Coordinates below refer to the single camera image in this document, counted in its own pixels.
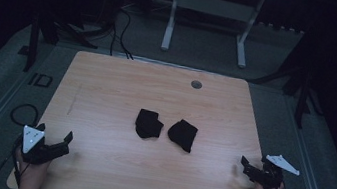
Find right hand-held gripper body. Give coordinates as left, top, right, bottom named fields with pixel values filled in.
left=245, top=150, right=303, bottom=189

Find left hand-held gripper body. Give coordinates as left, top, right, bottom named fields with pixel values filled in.
left=18, top=121, right=68, bottom=170

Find black sock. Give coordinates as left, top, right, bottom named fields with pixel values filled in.
left=132, top=107, right=167, bottom=142
left=164, top=117, right=201, bottom=155

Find person's left hand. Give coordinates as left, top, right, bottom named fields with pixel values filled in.
left=11, top=146, right=55, bottom=189

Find black metal stand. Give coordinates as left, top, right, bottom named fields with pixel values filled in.
left=243, top=18, right=337, bottom=132
left=22, top=3, right=104, bottom=83

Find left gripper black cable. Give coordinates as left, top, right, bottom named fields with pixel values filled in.
left=0, top=132, right=29, bottom=189

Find grey table cable grommet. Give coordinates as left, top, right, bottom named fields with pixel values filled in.
left=190, top=79, right=204, bottom=90

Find black floor cables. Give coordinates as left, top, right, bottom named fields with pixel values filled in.
left=106, top=6, right=142, bottom=61

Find white metal table frame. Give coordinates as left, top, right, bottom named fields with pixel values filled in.
left=159, top=0, right=267, bottom=71

